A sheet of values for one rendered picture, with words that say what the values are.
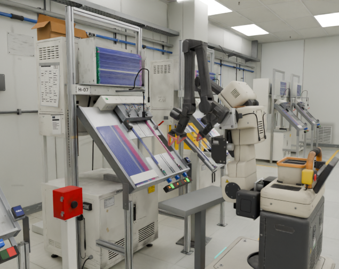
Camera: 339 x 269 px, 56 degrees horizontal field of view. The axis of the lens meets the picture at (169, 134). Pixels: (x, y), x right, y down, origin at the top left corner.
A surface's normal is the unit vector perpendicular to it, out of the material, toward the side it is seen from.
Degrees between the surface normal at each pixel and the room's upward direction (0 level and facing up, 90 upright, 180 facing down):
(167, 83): 90
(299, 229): 90
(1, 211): 47
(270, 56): 90
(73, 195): 90
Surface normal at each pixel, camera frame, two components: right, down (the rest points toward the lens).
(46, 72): -0.56, 0.04
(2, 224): 0.61, -0.64
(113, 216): 0.83, 0.06
